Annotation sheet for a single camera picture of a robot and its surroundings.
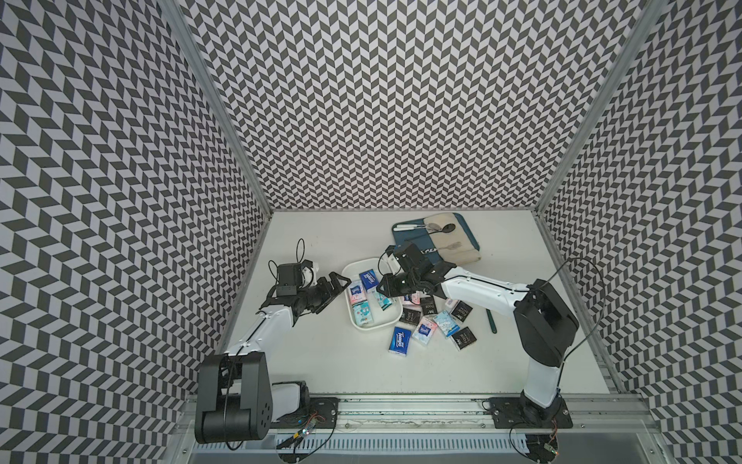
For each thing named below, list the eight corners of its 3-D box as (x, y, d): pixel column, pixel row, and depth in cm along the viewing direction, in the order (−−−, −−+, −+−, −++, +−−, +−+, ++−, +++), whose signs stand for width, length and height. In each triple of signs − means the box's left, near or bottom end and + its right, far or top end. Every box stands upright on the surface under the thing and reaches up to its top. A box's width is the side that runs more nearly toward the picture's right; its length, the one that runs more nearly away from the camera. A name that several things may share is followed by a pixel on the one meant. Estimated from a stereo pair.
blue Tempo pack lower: (387, 351, 85) (387, 348, 83) (392, 328, 89) (393, 325, 87) (407, 357, 84) (407, 353, 82) (411, 333, 89) (412, 329, 86)
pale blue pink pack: (412, 336, 87) (412, 333, 85) (421, 318, 91) (422, 315, 89) (427, 345, 86) (428, 342, 84) (436, 326, 89) (437, 323, 87)
